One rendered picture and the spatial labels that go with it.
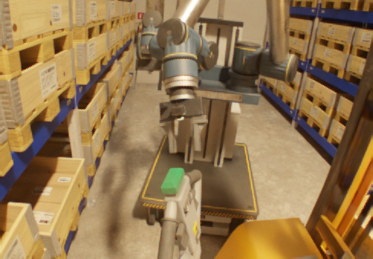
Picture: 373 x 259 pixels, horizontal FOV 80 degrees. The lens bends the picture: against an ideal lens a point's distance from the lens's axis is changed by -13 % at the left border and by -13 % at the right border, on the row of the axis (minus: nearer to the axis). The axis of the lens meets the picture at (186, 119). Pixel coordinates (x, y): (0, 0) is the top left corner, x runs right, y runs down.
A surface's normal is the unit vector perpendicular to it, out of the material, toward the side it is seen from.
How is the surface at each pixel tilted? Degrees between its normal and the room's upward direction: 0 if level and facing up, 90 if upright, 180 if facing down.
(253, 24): 90
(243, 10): 90
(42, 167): 90
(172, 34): 67
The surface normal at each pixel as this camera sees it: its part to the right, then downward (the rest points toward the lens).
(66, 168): 0.07, 0.42
